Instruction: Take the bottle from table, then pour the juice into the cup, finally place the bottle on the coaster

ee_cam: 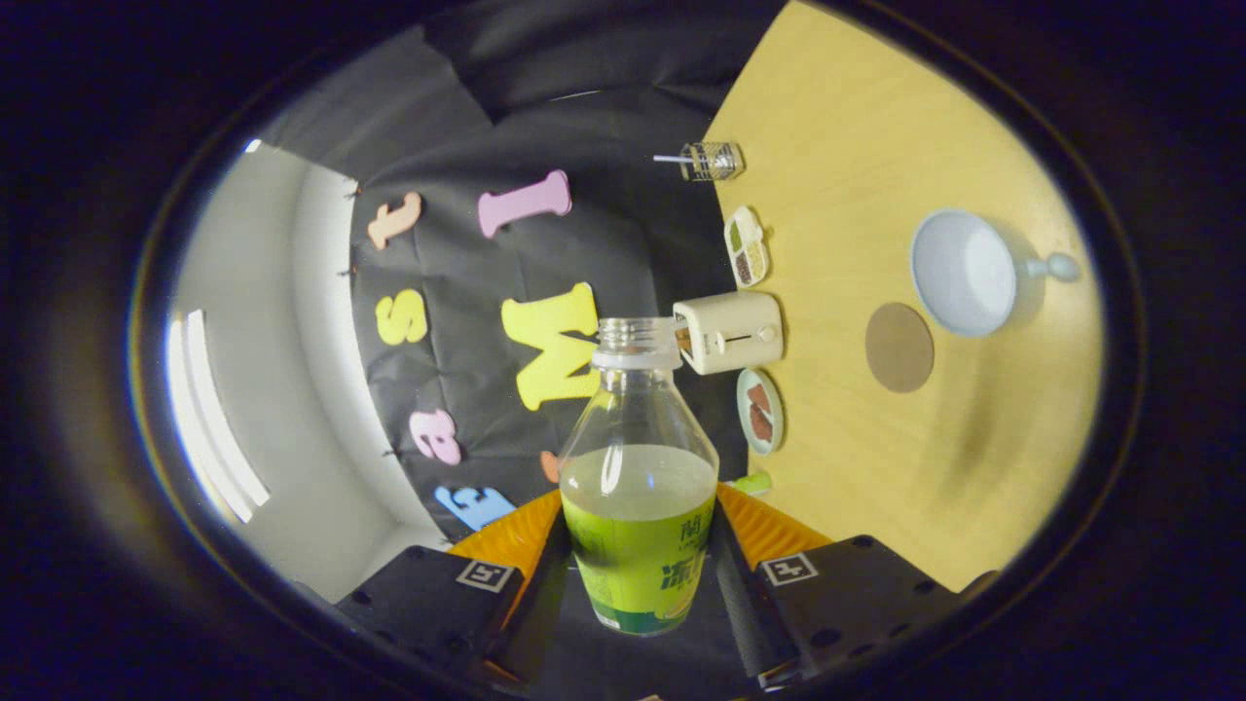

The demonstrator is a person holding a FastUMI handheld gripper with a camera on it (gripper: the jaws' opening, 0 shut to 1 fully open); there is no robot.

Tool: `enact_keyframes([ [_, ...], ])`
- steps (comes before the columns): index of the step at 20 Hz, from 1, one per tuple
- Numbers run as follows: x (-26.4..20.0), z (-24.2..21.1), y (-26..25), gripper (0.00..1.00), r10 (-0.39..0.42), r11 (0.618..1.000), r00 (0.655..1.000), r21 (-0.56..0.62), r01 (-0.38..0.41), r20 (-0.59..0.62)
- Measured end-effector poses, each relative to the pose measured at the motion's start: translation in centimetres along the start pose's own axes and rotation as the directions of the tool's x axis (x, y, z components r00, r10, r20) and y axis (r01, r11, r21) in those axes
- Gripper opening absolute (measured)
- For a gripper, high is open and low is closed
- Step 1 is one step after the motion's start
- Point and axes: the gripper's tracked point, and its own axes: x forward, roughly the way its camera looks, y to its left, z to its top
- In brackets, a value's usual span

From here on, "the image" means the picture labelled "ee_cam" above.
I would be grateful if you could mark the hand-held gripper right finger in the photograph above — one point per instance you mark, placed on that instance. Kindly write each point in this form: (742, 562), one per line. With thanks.
(847, 604)

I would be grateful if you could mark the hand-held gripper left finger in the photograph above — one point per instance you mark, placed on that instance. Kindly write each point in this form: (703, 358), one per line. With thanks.
(428, 594)

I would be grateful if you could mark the green label juice bottle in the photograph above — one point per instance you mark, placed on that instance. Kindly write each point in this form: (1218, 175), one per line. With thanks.
(638, 555)

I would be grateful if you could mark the round brown coaster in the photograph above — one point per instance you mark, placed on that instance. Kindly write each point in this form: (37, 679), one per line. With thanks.
(899, 348)

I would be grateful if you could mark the white cup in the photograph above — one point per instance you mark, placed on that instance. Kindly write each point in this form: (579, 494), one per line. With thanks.
(964, 273)

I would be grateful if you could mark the small white green bottle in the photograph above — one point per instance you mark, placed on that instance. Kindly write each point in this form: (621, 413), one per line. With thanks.
(754, 482)

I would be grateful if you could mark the brown meat piece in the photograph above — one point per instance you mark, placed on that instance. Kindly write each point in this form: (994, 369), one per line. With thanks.
(758, 396)
(762, 425)

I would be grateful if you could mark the pale green plate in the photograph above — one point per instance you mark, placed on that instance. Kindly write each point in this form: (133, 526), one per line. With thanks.
(776, 414)

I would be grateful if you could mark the long ceiling light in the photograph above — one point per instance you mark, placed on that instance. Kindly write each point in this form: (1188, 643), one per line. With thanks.
(214, 428)

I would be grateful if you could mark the cream toaster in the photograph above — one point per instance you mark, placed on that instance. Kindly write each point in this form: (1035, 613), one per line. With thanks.
(735, 331)

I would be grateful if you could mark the brown bread slice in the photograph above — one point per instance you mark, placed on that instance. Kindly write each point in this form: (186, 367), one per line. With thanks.
(683, 340)

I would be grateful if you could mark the white divided snack dish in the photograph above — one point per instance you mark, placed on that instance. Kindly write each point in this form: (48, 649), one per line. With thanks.
(748, 248)

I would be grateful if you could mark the black backdrop cloth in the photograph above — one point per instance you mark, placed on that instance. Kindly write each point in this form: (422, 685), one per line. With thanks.
(623, 243)

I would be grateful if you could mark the wooden table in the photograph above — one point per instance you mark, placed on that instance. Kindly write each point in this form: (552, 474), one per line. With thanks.
(847, 146)

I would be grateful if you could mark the clear glass tumbler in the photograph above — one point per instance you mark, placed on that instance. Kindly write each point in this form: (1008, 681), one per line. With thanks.
(715, 162)

